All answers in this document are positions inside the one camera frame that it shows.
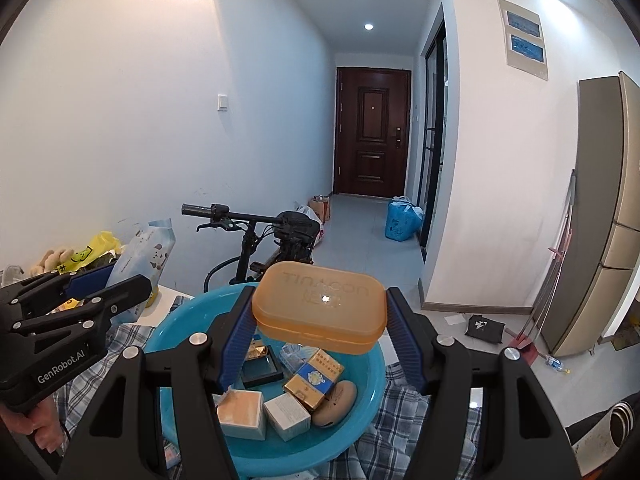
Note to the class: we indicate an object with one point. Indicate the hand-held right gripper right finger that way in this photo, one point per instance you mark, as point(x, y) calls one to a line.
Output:
point(407, 340)

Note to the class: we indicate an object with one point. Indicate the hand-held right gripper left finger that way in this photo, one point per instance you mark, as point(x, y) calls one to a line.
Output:
point(237, 340)

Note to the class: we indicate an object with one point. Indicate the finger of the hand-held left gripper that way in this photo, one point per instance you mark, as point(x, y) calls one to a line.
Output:
point(125, 292)
point(90, 282)

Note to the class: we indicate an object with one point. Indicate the orange translucent plastic box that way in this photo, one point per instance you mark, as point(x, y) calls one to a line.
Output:
point(320, 310)

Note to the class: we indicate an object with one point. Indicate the blue plastic basin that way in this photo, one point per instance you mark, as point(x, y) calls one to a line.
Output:
point(325, 447)

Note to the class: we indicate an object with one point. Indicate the person's left hand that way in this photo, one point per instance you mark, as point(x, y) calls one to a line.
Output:
point(47, 427)

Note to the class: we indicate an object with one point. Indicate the yellow plastic bag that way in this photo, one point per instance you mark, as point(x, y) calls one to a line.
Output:
point(95, 250)

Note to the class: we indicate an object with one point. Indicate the black square box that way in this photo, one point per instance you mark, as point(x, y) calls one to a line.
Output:
point(262, 372)

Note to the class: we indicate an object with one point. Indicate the white printed packet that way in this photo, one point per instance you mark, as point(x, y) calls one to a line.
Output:
point(145, 255)

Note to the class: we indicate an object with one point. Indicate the beige plush toy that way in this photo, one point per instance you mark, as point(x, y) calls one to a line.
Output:
point(50, 260)

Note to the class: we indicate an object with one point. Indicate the white paper scrap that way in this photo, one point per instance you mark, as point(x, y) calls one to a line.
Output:
point(457, 319)

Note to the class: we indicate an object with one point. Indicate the clear plastic packet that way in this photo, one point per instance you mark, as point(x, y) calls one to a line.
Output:
point(296, 356)

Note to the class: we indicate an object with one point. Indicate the orange white carton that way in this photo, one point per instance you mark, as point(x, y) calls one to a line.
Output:
point(240, 412)

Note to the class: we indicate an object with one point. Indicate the black cloth bag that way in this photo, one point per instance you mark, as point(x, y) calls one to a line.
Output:
point(484, 327)

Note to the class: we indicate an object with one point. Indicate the yellow blue cigarette pack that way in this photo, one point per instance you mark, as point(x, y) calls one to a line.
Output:
point(312, 377)

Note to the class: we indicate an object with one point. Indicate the plaid cloth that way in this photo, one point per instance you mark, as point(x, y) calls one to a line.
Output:
point(395, 425)

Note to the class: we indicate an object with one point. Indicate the small white carton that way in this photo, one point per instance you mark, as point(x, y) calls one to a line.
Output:
point(287, 415)

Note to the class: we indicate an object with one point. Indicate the beige oval case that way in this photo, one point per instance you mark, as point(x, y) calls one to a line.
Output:
point(332, 405)

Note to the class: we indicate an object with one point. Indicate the black bicycle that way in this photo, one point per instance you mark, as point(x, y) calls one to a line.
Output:
point(295, 245)

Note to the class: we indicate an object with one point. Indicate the red dustpan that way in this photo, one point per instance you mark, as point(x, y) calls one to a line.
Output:
point(520, 344)

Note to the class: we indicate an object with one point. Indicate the blue woven bag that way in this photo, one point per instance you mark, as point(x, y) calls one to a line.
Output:
point(400, 222)

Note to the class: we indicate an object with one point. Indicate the white plastic bag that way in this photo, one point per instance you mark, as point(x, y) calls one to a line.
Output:
point(311, 215)

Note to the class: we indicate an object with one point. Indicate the clear plastic bottle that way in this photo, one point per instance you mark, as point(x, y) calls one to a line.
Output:
point(557, 364)

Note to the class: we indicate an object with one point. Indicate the brown paper bag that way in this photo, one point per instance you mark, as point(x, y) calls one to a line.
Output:
point(320, 210)

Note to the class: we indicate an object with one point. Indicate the dark brown door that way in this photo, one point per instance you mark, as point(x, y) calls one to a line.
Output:
point(372, 130)

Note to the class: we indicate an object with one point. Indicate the black white striped slipper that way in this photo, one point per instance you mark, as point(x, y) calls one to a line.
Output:
point(617, 422)

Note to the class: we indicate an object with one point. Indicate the folded drying rack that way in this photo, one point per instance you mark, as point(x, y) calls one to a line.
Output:
point(571, 185)

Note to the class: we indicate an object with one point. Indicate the black framed glass door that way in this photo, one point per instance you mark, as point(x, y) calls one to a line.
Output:
point(432, 110)

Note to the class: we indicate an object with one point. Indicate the gold refrigerator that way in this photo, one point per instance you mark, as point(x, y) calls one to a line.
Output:
point(600, 210)

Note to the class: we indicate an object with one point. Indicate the grey electrical panel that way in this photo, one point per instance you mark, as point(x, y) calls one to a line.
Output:
point(522, 60)

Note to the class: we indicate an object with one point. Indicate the white light switch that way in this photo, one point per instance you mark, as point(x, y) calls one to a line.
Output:
point(223, 102)

